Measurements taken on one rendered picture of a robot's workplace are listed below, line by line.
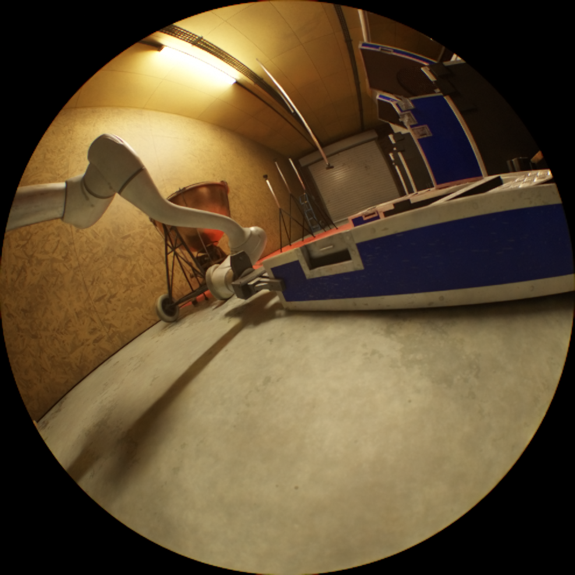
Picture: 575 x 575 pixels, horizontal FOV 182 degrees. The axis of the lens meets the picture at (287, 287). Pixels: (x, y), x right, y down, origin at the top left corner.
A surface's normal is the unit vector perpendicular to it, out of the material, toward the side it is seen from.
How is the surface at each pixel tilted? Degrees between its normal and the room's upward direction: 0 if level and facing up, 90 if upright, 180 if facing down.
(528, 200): 90
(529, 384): 0
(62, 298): 90
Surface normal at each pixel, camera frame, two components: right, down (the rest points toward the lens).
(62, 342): 0.83, -0.22
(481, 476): -0.40, -0.88
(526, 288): -0.66, 0.46
